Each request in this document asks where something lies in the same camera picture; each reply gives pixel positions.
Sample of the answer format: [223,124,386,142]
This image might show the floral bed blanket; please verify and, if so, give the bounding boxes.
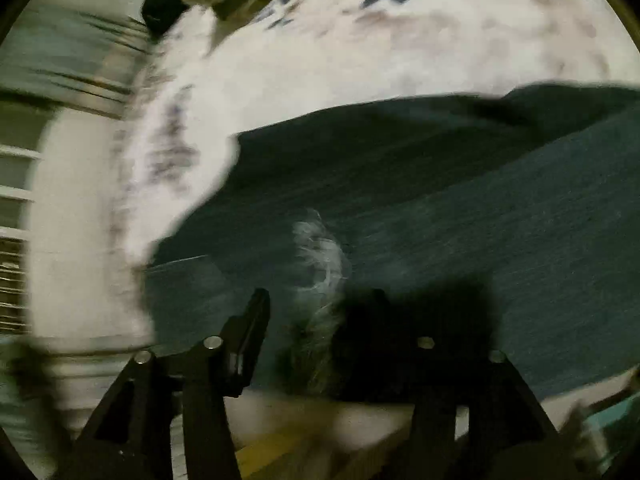
[106,0,640,340]

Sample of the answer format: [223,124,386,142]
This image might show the dark blue denim pants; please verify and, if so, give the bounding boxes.
[144,86,639,404]

